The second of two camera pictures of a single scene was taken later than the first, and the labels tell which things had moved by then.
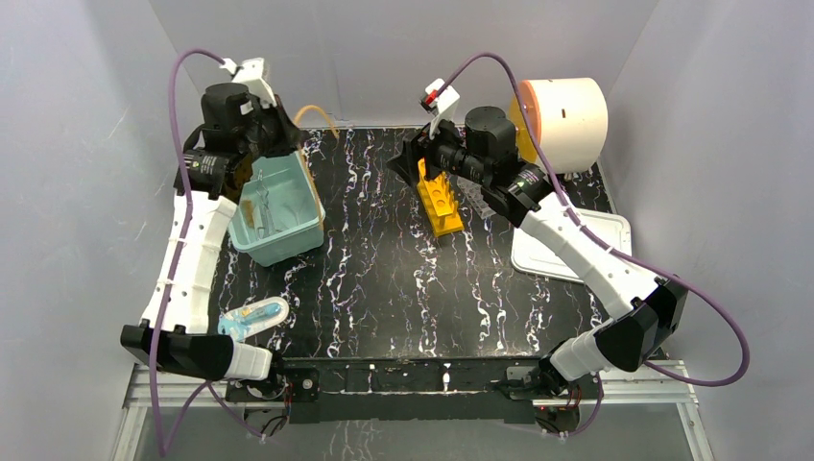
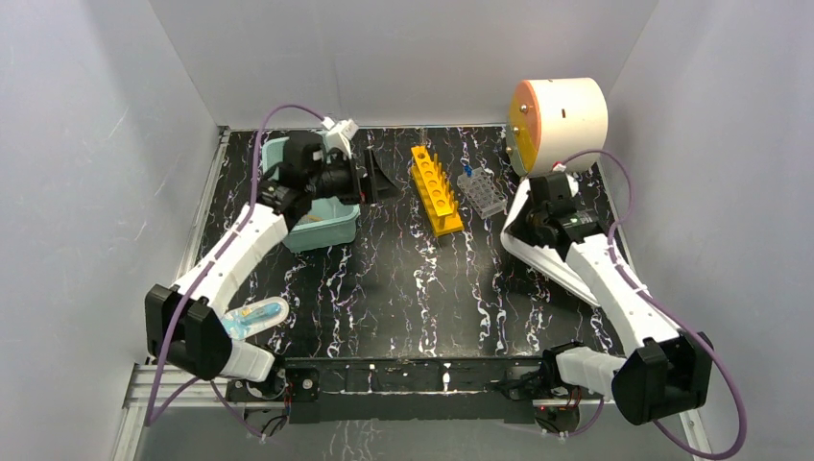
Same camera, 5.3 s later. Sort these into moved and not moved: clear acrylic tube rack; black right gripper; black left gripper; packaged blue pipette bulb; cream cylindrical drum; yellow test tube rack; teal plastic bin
Moved: black right gripper; teal plastic bin; black left gripper
Not moved: packaged blue pipette bulb; yellow test tube rack; cream cylindrical drum; clear acrylic tube rack
